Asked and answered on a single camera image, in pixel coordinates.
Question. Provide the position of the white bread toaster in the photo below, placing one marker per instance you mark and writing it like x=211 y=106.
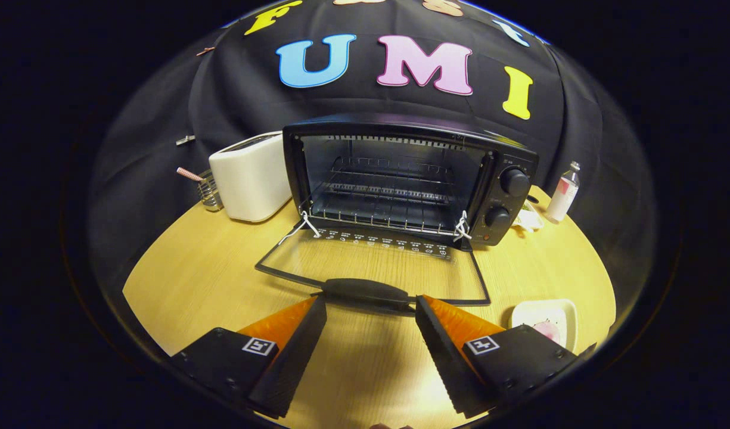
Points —
x=251 y=179

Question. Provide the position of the small clear plastic bottle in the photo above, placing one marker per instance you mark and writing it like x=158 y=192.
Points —
x=562 y=193

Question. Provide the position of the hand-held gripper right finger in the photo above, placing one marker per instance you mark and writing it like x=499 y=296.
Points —
x=445 y=360

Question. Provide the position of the silver clip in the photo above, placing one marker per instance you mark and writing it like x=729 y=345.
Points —
x=185 y=140

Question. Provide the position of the white divided grain dish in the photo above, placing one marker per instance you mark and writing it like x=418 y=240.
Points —
x=528 y=219

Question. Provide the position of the white square plate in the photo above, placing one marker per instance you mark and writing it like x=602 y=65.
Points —
x=558 y=310

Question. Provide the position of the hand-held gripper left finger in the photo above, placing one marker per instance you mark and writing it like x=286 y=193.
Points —
x=299 y=357

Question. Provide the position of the black toaster oven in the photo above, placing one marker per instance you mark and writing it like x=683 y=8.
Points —
x=510 y=205

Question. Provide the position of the black backdrop cloth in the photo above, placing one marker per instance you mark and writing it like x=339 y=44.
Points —
x=162 y=119

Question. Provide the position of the pink clip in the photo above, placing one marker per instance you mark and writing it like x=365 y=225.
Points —
x=206 y=51

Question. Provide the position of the pink ham slice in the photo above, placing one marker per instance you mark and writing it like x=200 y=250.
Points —
x=548 y=331

